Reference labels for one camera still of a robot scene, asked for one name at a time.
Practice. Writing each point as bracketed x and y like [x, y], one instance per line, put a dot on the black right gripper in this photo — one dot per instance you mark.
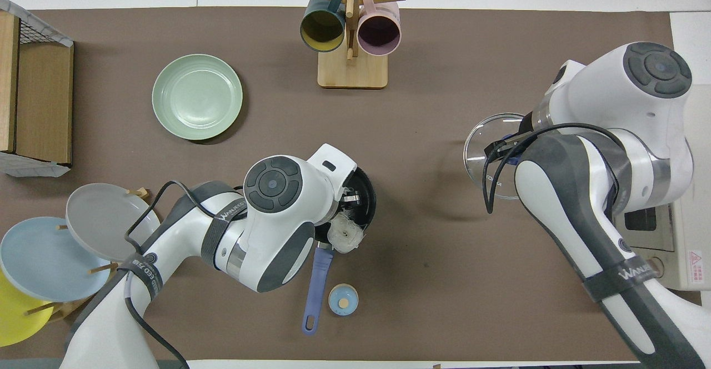
[500, 149]

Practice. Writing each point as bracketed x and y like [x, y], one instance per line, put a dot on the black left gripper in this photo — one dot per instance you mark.
[351, 199]

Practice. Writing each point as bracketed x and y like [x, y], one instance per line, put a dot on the glass lid with blue knob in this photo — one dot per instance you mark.
[477, 163]

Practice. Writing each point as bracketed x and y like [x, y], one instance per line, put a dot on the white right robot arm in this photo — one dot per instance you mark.
[605, 202]

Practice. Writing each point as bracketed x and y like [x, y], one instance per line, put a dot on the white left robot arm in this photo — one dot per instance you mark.
[266, 219]

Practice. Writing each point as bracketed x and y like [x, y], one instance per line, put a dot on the green plate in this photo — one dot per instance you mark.
[197, 96]

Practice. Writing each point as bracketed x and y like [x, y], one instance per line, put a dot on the grey plate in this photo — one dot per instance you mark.
[100, 219]

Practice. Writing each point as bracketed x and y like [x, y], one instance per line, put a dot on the wooden plate rack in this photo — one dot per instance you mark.
[66, 308]

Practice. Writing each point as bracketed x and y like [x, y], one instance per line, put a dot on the light blue plate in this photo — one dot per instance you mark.
[44, 258]

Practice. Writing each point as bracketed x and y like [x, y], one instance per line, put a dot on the yellow plate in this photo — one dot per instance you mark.
[16, 319]

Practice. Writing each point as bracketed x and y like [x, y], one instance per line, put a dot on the brown table mat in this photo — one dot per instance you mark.
[444, 80]

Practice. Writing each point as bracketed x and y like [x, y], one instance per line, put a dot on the small blue cup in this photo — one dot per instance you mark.
[343, 299]

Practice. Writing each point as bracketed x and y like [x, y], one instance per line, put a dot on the wooden mug tree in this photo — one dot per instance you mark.
[353, 71]

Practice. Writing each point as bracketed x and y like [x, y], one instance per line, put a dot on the pink mug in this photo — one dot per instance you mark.
[379, 33]

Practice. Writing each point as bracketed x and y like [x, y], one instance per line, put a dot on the dark teal mug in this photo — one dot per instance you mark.
[322, 30]

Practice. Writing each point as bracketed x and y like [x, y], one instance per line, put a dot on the beige toaster oven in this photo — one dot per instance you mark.
[689, 269]

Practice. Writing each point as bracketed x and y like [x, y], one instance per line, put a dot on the wooden shelf box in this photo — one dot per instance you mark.
[44, 102]

